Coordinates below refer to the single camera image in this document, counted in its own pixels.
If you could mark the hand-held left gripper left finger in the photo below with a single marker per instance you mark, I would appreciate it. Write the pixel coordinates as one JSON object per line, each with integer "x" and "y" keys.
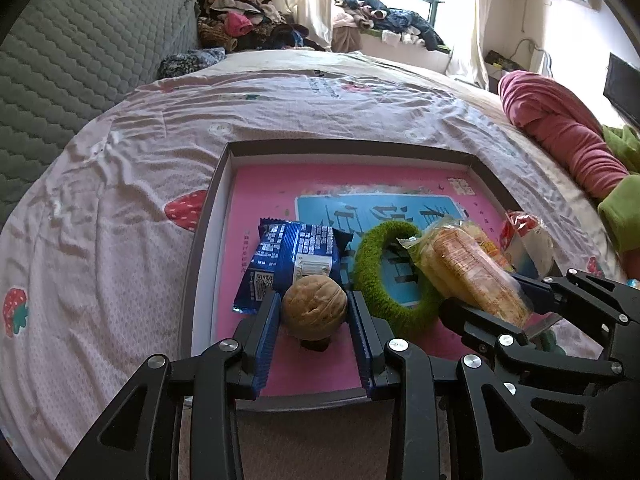
{"x": 267, "y": 345}

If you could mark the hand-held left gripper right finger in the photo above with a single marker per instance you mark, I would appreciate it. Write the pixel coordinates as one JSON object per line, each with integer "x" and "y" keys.
{"x": 362, "y": 345}

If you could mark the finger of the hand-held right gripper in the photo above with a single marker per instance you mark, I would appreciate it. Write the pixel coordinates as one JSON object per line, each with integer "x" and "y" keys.
{"x": 480, "y": 327}
{"x": 590, "y": 300}

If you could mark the orange cracker packet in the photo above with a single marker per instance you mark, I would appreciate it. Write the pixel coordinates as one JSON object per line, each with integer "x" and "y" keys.
{"x": 465, "y": 270}

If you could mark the brown walnut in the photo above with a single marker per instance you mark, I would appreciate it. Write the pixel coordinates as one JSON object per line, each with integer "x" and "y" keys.
{"x": 312, "y": 305}

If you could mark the white snack bag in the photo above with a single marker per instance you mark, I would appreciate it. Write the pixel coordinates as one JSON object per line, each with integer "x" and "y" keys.
{"x": 530, "y": 245}

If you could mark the blue cookie packet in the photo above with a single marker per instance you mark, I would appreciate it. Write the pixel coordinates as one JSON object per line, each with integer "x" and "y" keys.
{"x": 290, "y": 255}

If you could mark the grey shallow cardboard box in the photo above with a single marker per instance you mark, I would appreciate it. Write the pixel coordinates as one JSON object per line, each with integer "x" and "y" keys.
{"x": 220, "y": 200}

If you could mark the green cloth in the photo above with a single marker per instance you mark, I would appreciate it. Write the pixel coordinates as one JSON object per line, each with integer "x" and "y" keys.
{"x": 622, "y": 210}

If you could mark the pink quilt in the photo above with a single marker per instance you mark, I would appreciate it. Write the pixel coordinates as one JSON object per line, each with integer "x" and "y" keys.
{"x": 550, "y": 110}

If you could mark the black screen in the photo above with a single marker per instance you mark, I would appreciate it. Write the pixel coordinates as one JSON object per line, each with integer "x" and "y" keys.
{"x": 622, "y": 90}

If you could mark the dark floral cloth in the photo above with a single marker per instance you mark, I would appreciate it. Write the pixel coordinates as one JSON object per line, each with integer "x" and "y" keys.
{"x": 192, "y": 62}

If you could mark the cream curtain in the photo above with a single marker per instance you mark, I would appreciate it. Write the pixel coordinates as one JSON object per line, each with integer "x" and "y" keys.
{"x": 310, "y": 0}
{"x": 467, "y": 25}

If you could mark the brown cloth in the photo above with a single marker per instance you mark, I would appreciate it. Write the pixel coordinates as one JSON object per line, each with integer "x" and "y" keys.
{"x": 347, "y": 40}

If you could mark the clothes heap on windowsill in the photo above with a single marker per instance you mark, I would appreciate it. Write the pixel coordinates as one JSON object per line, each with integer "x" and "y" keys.
{"x": 395, "y": 20}

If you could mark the pile of mixed clothes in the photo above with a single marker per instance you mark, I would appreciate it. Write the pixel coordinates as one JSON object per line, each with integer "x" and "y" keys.
{"x": 240, "y": 20}

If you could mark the grey quilted headboard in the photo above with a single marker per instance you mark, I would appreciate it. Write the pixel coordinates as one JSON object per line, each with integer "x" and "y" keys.
{"x": 75, "y": 60}

